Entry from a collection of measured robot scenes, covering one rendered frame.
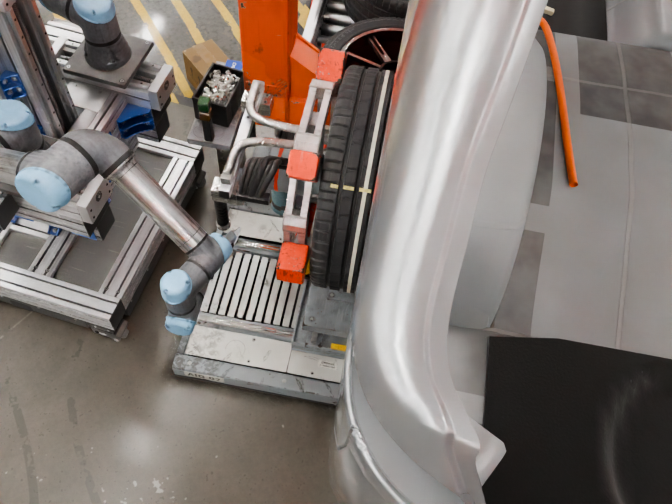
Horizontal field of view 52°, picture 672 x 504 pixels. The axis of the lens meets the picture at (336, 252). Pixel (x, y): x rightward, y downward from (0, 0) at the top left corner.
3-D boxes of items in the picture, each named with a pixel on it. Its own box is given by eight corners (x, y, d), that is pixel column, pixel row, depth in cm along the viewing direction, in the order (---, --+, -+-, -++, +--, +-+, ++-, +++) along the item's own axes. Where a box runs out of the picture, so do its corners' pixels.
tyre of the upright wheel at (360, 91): (418, 107, 239) (384, 295, 238) (350, 95, 240) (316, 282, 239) (439, 45, 173) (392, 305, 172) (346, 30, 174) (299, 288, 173)
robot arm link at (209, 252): (88, 116, 172) (225, 255, 186) (56, 144, 167) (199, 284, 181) (100, 101, 162) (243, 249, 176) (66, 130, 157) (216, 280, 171)
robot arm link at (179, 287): (181, 252, 171) (188, 275, 181) (150, 284, 166) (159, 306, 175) (206, 267, 169) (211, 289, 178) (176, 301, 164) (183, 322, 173)
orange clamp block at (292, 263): (309, 257, 195) (303, 285, 191) (282, 253, 196) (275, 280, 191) (309, 244, 189) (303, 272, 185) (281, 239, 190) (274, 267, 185)
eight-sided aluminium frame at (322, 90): (303, 296, 215) (307, 193, 169) (282, 293, 216) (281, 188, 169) (334, 163, 244) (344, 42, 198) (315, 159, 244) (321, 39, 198)
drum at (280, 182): (318, 208, 209) (320, 179, 197) (249, 195, 210) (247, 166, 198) (326, 171, 216) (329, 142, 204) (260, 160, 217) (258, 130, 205)
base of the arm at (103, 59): (76, 64, 229) (68, 40, 220) (98, 34, 237) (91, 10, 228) (119, 75, 227) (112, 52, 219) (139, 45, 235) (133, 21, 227)
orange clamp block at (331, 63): (341, 84, 197) (346, 51, 195) (314, 79, 197) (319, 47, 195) (342, 84, 204) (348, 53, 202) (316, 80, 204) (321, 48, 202)
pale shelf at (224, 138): (230, 151, 264) (230, 146, 261) (187, 143, 265) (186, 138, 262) (257, 72, 287) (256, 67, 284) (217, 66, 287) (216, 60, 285)
